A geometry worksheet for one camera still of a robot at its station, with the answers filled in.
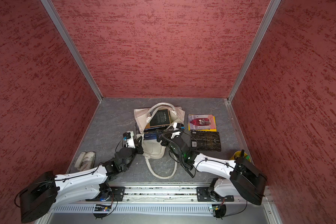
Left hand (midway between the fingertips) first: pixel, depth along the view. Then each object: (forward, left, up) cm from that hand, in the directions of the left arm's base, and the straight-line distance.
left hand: (142, 139), depth 81 cm
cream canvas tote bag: (-1, -5, -11) cm, 12 cm away
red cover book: (+21, -38, -11) cm, 45 cm away
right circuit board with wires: (-33, -44, -14) cm, 56 cm away
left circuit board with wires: (-34, +20, -16) cm, 42 cm away
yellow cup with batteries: (-7, -59, -4) cm, 59 cm away
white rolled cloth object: (-9, +36, -10) cm, 38 cm away
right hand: (+1, -10, +5) cm, 11 cm away
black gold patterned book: (+6, -43, -12) cm, 45 cm away
